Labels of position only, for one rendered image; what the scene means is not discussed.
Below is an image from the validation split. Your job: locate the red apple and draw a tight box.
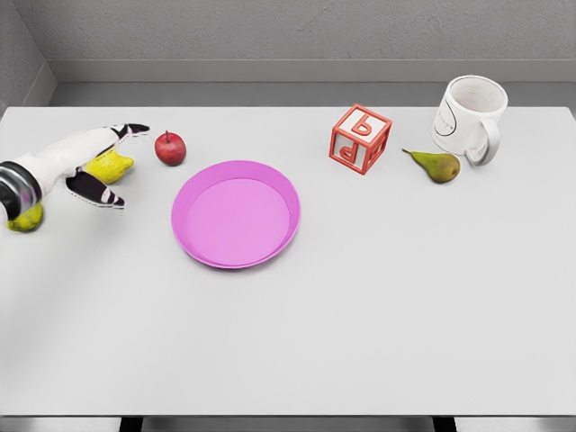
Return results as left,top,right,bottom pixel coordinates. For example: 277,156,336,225
154,130,187,167

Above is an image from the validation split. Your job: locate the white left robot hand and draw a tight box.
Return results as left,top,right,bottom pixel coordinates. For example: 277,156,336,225
42,122,151,210

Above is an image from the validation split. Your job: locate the red white letter block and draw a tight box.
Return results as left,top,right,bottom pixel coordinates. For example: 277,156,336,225
328,103,393,176

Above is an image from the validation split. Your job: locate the yellow lemon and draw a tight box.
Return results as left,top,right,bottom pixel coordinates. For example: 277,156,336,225
84,149,136,185

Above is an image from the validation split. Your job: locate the yellow-green round fruit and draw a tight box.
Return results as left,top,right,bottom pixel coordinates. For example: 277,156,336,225
5,202,46,234

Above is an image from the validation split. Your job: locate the white mug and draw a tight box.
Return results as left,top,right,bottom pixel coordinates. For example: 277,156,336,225
430,75,509,167

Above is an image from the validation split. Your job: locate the green pear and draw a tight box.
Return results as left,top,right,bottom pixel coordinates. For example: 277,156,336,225
401,148,462,185

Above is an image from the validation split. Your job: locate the pink round plate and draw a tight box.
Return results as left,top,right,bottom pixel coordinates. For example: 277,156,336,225
170,159,302,271

